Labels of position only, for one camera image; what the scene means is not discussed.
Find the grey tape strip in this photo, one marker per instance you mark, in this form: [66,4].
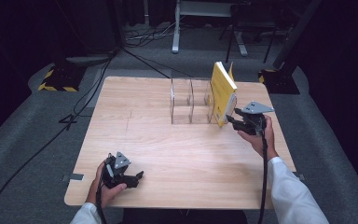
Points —
[74,177]
[300,176]

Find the yellow book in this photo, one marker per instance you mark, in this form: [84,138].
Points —
[221,93]

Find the person's dark legs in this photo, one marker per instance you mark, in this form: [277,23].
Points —
[183,216]

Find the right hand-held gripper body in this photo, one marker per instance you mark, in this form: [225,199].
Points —
[254,107]

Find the white desk frame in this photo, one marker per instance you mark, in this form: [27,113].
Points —
[176,31]

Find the clear acrylic book rack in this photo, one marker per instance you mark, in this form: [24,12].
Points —
[183,109]

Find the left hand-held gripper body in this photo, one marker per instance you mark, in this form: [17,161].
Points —
[121,160]

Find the grey slanted metal pole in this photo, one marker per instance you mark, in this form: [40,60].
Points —
[295,34]

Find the black yellow striped stand base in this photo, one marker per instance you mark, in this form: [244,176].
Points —
[60,79]
[279,82]

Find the person's left hand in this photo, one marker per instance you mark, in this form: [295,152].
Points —
[108,194]

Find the black chair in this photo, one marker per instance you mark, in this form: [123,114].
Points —
[251,21]

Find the person's right hand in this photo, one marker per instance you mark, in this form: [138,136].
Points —
[261,143]

